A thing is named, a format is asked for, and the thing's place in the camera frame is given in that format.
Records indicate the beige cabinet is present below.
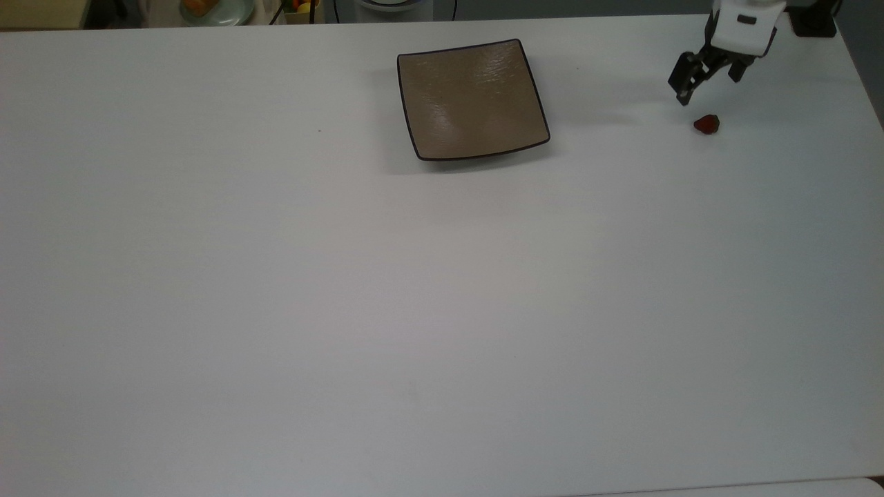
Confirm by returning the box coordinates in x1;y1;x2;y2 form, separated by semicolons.
0;0;92;30

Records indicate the pale green bowl with fruit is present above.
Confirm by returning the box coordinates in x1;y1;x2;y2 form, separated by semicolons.
180;0;256;27

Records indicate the square brown ceramic plate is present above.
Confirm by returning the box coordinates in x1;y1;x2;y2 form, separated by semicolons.
396;39;551;162

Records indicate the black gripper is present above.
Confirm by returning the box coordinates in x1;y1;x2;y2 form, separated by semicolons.
668;44;758;107

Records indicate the box with colourful fruit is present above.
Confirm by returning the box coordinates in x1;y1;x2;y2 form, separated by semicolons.
284;0;323;25

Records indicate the black clamp mount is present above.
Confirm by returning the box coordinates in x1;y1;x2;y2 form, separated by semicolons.
787;6;838;38

